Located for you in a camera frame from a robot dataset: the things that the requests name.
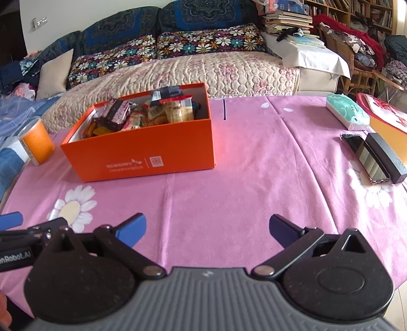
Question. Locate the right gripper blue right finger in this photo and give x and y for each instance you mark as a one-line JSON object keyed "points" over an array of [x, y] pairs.
{"points": [[297, 243]]}

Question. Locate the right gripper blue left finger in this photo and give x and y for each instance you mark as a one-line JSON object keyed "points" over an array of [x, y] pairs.
{"points": [[118, 242]]}

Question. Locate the red biscuit bag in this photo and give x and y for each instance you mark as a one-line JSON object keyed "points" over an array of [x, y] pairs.
{"points": [[145, 115]]}

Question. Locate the dark brown snack packet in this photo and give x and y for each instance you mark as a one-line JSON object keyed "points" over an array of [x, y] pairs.
{"points": [[115, 114]]}

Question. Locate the clear cracker bag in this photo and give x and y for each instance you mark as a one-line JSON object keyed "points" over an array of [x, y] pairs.
{"points": [[178, 109]]}

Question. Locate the dark navy snack packet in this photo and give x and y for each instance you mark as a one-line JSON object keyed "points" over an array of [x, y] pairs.
{"points": [[166, 93]]}

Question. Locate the person's left hand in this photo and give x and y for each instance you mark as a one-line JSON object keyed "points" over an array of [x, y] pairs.
{"points": [[5, 316]]}

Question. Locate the orange cardboard box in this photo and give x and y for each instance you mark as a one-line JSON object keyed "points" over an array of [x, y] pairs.
{"points": [[162, 149]]}

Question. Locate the black phone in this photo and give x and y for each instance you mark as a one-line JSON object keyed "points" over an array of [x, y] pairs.
{"points": [[366, 158]]}

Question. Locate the orange white canister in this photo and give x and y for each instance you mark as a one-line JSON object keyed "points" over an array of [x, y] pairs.
{"points": [[36, 141]]}

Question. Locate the teal tissue pack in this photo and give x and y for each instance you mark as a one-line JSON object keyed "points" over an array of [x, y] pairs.
{"points": [[349, 113]]}

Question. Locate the blue striped bedding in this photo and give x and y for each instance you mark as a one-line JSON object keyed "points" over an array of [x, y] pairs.
{"points": [[16, 112]]}

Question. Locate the quilted beige sofa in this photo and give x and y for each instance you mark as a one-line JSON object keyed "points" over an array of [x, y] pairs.
{"points": [[226, 75]]}

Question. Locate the beige pillow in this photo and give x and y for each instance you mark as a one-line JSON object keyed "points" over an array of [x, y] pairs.
{"points": [[54, 75]]}

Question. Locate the left floral cushion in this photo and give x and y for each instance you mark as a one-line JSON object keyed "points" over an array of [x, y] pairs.
{"points": [[88, 67]]}

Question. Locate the floral cushion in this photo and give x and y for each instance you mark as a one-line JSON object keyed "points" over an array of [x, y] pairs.
{"points": [[240, 38], [88, 67]]}

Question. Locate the right floral cushion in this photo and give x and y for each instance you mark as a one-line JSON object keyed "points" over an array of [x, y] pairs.
{"points": [[240, 38]]}

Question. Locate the red blanket on chair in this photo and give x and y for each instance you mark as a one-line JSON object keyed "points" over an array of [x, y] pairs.
{"points": [[335, 25]]}

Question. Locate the stack of books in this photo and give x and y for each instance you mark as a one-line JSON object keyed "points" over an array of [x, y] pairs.
{"points": [[284, 16]]}

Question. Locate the wooden bookshelf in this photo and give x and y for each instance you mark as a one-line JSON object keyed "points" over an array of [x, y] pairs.
{"points": [[383, 14]]}

